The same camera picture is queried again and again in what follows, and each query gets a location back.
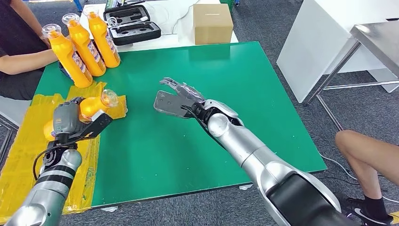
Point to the black foam-lined case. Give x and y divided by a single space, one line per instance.
135 36

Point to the yellow patterned object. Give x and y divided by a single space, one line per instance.
395 217

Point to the small white plug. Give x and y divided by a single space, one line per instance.
144 18

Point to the green plastic crate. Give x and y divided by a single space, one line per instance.
227 3

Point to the orange plastic detergent bottle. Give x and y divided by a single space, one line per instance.
92 106
84 50
101 37
68 59

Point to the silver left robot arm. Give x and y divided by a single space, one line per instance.
50 187

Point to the black sneaker white logo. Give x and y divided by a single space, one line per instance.
361 212

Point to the person's right forearm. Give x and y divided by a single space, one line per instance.
28 64

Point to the brown cardboard box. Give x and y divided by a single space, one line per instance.
213 25

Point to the white seat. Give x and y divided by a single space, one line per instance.
12 109

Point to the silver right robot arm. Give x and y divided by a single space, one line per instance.
255 156

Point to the person's left forearm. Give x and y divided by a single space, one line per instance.
26 18

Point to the white table foot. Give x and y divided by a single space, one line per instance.
109 209
246 187

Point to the black device green label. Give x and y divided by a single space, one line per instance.
114 3

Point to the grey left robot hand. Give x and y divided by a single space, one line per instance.
65 118

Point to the white desk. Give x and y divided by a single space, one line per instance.
311 46

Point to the blue tablet case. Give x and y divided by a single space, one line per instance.
64 71

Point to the person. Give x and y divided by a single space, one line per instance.
367 153
15 34

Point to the stainless steel table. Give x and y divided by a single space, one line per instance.
382 42

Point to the yellow taped cardboard sheet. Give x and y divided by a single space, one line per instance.
25 162

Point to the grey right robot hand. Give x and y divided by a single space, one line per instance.
190 93

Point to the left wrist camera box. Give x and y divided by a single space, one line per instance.
96 123

